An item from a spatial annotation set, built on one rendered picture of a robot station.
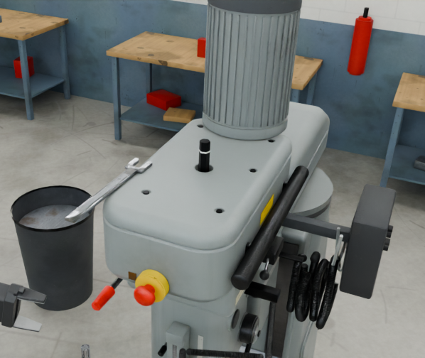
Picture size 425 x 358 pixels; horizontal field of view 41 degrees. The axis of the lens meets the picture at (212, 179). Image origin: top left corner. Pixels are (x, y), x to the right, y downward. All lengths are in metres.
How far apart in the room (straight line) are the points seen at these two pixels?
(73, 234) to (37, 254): 0.24
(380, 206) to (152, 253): 0.63
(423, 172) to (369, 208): 3.67
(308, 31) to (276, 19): 4.21
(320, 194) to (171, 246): 0.85
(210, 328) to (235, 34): 0.62
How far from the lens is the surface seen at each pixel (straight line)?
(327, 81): 5.49
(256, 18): 1.19
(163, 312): 1.29
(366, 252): 1.39
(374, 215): 1.39
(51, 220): 3.54
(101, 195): 1.04
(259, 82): 1.23
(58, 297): 3.59
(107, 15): 6.19
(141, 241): 1.01
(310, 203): 1.71
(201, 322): 1.26
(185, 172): 1.13
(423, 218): 4.87
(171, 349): 1.29
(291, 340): 1.88
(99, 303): 1.10
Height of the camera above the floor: 2.44
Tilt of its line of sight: 29 degrees down
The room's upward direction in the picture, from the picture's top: 3 degrees clockwise
